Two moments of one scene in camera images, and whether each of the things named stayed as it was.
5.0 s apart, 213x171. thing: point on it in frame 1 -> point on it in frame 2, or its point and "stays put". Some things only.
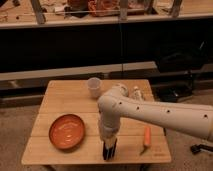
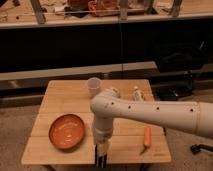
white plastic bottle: [137, 95] stays put
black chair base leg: [201, 147] stays put
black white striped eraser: [109, 150] -> [100, 156]
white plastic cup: [93, 84] stays put
